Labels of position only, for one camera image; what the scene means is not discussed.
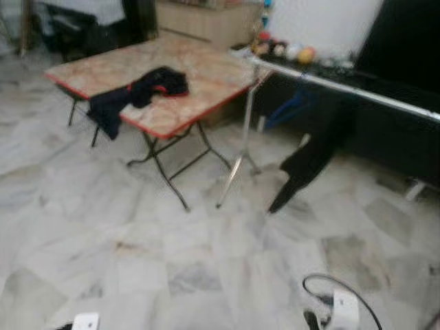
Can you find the navy garment with red stripes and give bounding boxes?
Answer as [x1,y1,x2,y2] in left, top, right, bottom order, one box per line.
[87,66,190,140]

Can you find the black printed T-shirt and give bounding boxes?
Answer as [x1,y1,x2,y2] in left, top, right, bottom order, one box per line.
[268,96,358,214]

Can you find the black TV cabinet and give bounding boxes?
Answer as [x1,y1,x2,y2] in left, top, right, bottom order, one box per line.
[254,52,440,201]

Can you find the steel clothes rack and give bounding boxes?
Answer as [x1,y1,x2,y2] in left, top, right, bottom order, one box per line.
[215,52,440,209]

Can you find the yellow round plush toy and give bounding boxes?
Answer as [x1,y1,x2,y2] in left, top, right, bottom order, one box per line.
[299,46,317,65]

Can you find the black flat television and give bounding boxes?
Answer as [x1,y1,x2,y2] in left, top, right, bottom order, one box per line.
[354,0,440,111]

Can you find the light wooden cabinet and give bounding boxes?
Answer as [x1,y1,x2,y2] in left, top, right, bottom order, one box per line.
[157,0,263,49]

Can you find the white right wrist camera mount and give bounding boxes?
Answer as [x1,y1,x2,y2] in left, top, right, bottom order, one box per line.
[332,289,360,330]

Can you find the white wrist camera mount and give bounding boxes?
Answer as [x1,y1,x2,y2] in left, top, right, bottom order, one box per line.
[332,289,360,330]
[71,313,101,330]

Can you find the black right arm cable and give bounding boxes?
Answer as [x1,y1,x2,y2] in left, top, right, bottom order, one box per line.
[302,274,384,330]

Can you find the blue wire hanger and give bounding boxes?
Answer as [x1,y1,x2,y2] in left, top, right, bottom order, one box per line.
[265,86,317,131]

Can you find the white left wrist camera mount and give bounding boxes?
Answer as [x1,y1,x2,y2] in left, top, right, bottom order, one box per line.
[71,313,101,330]

